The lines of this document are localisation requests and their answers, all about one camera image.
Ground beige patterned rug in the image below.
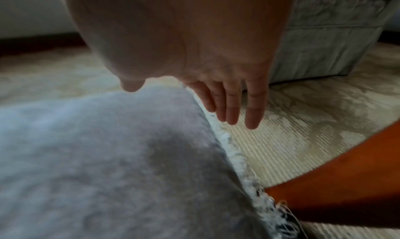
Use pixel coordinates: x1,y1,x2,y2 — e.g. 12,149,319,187
0,42,400,239

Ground person's right hand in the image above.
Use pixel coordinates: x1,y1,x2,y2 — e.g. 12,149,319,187
57,0,298,130

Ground person's bare leg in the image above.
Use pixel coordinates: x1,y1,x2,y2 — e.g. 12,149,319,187
264,119,400,230

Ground gray frayed denim shorts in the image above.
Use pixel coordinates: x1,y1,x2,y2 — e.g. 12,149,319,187
0,84,308,239

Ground gray upholstered sofa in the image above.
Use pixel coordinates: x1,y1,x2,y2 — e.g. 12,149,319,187
268,0,400,86

